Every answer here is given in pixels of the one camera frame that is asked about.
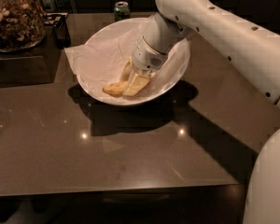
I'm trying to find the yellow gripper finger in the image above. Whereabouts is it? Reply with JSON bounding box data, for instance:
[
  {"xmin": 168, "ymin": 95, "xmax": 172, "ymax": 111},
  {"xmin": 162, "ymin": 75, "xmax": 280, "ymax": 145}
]
[
  {"xmin": 123, "ymin": 72, "xmax": 150, "ymax": 97},
  {"xmin": 119, "ymin": 57, "xmax": 133, "ymax": 81}
]

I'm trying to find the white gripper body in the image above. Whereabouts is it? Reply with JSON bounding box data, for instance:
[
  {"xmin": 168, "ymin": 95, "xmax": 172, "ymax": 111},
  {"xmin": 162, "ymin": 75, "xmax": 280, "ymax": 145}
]
[{"xmin": 132, "ymin": 36, "xmax": 168, "ymax": 72}]

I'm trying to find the yellow banana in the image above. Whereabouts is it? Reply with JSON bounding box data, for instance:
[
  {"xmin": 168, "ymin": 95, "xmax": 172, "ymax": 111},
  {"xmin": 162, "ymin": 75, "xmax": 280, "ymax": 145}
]
[{"xmin": 103, "ymin": 81, "xmax": 128, "ymax": 96}]

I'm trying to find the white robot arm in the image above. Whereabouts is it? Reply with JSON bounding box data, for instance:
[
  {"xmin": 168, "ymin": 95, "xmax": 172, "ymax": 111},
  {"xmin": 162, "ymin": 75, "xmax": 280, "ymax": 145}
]
[{"xmin": 132, "ymin": 0, "xmax": 280, "ymax": 224}]

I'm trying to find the white bowl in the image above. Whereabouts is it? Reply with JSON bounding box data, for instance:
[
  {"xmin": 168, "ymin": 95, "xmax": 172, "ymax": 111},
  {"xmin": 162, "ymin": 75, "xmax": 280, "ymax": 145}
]
[{"xmin": 75, "ymin": 17, "xmax": 190, "ymax": 106}]

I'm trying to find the white paper liner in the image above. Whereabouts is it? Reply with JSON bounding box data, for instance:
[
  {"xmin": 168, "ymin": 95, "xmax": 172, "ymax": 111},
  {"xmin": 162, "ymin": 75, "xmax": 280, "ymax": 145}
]
[{"xmin": 63, "ymin": 17, "xmax": 191, "ymax": 100}]

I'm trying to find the green soda can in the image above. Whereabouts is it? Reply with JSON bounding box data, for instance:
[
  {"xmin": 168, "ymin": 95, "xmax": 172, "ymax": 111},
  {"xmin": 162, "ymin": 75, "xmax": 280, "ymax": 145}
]
[{"xmin": 114, "ymin": 1, "xmax": 130, "ymax": 21}]

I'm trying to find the dark small box item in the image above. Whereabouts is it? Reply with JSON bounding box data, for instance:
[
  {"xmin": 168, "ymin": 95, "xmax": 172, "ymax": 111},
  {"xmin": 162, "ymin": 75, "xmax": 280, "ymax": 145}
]
[{"xmin": 45, "ymin": 13, "xmax": 71, "ymax": 49}]

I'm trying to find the dark wooden tray box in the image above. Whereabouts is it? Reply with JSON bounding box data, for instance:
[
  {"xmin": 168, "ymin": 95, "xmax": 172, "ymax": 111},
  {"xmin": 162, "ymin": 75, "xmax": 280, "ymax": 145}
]
[{"xmin": 0, "ymin": 27, "xmax": 62, "ymax": 88}]

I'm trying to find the glass jar of snacks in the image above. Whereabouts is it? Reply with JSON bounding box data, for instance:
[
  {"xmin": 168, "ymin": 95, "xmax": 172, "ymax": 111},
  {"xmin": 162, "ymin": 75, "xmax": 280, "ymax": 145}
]
[{"xmin": 0, "ymin": 0, "xmax": 46, "ymax": 52}]

